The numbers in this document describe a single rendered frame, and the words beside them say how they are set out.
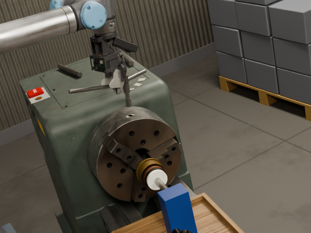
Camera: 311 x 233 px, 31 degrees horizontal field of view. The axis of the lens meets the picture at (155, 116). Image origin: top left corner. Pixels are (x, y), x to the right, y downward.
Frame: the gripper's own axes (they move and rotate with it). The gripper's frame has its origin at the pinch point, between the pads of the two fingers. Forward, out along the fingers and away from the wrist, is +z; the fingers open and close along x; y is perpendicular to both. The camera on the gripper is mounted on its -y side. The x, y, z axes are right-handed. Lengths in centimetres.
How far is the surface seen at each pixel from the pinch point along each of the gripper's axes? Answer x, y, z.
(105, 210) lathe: -13, 4, 50
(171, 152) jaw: 12.2, -9.1, 24.3
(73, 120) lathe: -19.0, 6.2, 12.6
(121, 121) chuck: 0.0, 1.1, 11.2
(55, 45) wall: -261, -171, 64
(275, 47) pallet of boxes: -79, -232, 63
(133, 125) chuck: 3.7, -0.9, 12.6
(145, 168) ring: 13.4, 5.5, 23.0
